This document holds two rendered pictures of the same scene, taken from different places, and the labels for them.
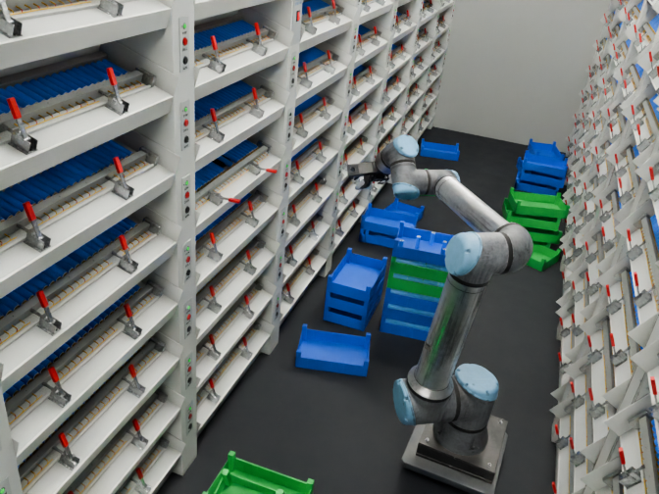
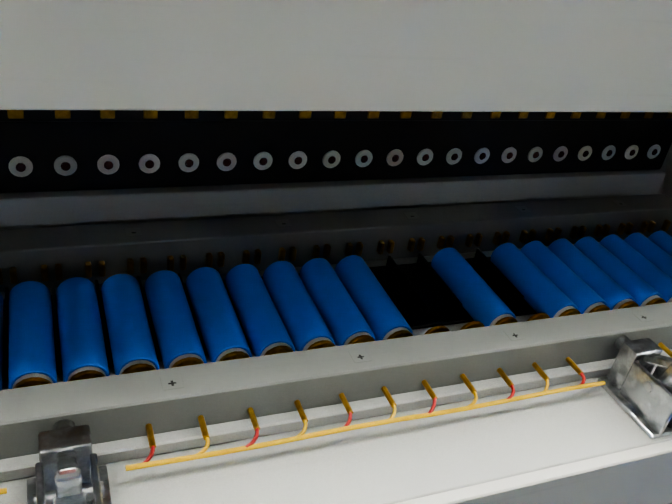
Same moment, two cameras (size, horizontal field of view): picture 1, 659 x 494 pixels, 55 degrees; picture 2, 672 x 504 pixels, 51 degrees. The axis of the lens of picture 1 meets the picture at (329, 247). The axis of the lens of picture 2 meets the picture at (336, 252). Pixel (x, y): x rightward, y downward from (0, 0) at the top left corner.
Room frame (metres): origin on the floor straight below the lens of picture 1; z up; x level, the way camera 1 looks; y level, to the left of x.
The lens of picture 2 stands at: (1.63, 0.13, 1.06)
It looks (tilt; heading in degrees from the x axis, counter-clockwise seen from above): 15 degrees down; 51
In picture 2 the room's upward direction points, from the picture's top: 2 degrees clockwise
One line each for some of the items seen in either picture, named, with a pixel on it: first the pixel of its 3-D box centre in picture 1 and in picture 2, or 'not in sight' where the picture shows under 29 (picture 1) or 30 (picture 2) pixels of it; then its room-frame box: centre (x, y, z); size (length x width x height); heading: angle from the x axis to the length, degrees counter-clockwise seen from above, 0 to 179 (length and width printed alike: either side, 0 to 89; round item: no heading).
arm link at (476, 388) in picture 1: (470, 395); not in sight; (1.64, -0.52, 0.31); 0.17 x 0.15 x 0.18; 107
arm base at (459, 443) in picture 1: (463, 423); not in sight; (1.65, -0.53, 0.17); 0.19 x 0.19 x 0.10
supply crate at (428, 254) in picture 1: (430, 244); not in sight; (2.44, -0.43, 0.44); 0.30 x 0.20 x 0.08; 80
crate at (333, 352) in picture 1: (333, 349); not in sight; (2.15, -0.07, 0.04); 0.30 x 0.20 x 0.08; 87
